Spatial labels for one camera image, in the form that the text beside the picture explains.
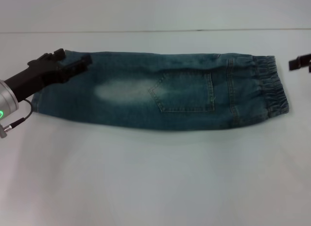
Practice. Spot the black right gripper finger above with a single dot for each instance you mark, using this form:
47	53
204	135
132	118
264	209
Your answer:
300	63

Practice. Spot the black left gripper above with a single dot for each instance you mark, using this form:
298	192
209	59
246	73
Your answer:
36	75

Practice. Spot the blue denim shorts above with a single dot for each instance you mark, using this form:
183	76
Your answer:
189	109

